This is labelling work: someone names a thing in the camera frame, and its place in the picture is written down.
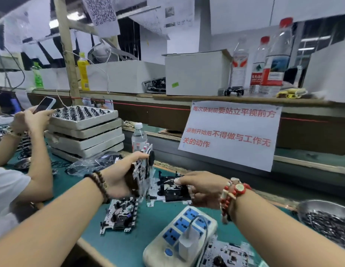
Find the cluster of black wheels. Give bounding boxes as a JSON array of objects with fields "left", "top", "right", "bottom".
[{"left": 52, "top": 105, "right": 109, "bottom": 121}]

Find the white power plug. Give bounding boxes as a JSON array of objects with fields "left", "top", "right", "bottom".
[{"left": 178, "top": 222, "right": 202, "bottom": 262}]

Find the person's left forearm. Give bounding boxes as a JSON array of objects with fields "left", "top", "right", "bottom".
[{"left": 0, "top": 175, "right": 107, "bottom": 267}]

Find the grey round fan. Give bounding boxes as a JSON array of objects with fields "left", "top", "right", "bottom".
[{"left": 86, "top": 39, "right": 138, "bottom": 65}]

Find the clear plastic bag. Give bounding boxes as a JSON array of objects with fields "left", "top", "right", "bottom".
[{"left": 66, "top": 152, "right": 126, "bottom": 177}]

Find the black smartphone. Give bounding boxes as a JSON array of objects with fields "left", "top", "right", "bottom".
[{"left": 34, "top": 96, "right": 57, "bottom": 113}]

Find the white blue power strip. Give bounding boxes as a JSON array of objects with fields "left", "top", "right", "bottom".
[{"left": 142, "top": 205, "right": 218, "bottom": 267}]

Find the black window grille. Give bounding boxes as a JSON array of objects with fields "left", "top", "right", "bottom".
[{"left": 118, "top": 16, "right": 141, "bottom": 60}]

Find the clear plastic bottle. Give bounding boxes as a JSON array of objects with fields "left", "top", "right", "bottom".
[
  {"left": 131, "top": 122, "right": 148, "bottom": 154},
  {"left": 231, "top": 39, "right": 250, "bottom": 89}
]

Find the person's right forearm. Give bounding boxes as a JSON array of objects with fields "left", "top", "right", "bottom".
[{"left": 228, "top": 189, "right": 345, "bottom": 267}]

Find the dark metal device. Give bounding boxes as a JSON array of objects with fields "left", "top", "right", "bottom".
[{"left": 224, "top": 86, "right": 246, "bottom": 97}]

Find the black conveyor belt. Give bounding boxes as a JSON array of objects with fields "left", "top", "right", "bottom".
[{"left": 122, "top": 131, "right": 345, "bottom": 204}]

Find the stack of white trays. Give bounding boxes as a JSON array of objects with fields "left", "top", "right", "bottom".
[{"left": 47, "top": 105, "right": 126, "bottom": 163}]

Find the white box green sticker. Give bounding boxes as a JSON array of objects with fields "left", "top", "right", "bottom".
[{"left": 164, "top": 49, "right": 233, "bottom": 97}]

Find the white paper sign red text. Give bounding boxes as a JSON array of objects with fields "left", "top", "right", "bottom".
[{"left": 178, "top": 100, "right": 283, "bottom": 172}]

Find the wooden post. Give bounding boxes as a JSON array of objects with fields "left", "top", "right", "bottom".
[{"left": 53, "top": 0, "right": 83, "bottom": 106}]

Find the yellow plastic bottle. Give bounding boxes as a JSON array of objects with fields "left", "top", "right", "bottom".
[{"left": 77, "top": 52, "right": 90, "bottom": 92}]

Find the yellow plastic object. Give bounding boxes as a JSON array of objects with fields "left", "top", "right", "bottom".
[{"left": 275, "top": 88, "right": 309, "bottom": 99}]

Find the brown bead bracelet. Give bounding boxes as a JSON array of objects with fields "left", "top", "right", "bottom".
[{"left": 84, "top": 171, "right": 111, "bottom": 205}]

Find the red cord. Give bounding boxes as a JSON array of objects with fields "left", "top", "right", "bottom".
[{"left": 111, "top": 102, "right": 329, "bottom": 123}]

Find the brown cardboard panel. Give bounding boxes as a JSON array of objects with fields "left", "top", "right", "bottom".
[{"left": 111, "top": 100, "right": 345, "bottom": 155}]

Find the bottle with orange label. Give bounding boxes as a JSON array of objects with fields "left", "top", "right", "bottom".
[{"left": 260, "top": 17, "right": 294, "bottom": 98}]

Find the person's left hand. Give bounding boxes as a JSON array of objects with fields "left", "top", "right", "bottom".
[{"left": 100, "top": 151, "right": 150, "bottom": 199}]

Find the small green bottle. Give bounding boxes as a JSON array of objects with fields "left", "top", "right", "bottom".
[{"left": 31, "top": 62, "right": 44, "bottom": 89}]

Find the pile of small metal parts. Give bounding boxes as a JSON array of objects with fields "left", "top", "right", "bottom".
[{"left": 305, "top": 211, "right": 345, "bottom": 248}]

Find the another person's forearm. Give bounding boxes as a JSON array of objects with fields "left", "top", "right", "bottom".
[
  {"left": 17, "top": 131, "right": 54, "bottom": 204},
  {"left": 0, "top": 131, "right": 26, "bottom": 167}
]

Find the white plug cable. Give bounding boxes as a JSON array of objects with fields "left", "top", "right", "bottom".
[{"left": 192, "top": 215, "right": 210, "bottom": 267}]

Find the round metal bowl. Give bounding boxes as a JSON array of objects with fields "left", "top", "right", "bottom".
[{"left": 296, "top": 199, "right": 345, "bottom": 251}]

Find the red white bead bracelet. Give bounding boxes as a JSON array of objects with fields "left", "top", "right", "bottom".
[{"left": 218, "top": 177, "right": 252, "bottom": 225}]

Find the person's right hand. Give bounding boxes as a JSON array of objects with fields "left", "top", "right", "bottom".
[{"left": 174, "top": 171, "right": 231, "bottom": 210}]

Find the slanted wooden brace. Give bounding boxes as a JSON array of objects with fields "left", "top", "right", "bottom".
[{"left": 67, "top": 19, "right": 120, "bottom": 48}]

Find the white cardboard box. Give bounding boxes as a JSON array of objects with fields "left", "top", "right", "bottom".
[
  {"left": 86, "top": 60, "right": 166, "bottom": 94},
  {"left": 6, "top": 68, "right": 70, "bottom": 91}
]

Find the dark flat tray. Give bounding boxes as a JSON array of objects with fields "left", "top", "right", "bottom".
[{"left": 158, "top": 128, "right": 183, "bottom": 137}]

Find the wooden shelf beam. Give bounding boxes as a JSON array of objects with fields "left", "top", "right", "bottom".
[{"left": 28, "top": 89, "right": 345, "bottom": 106}]

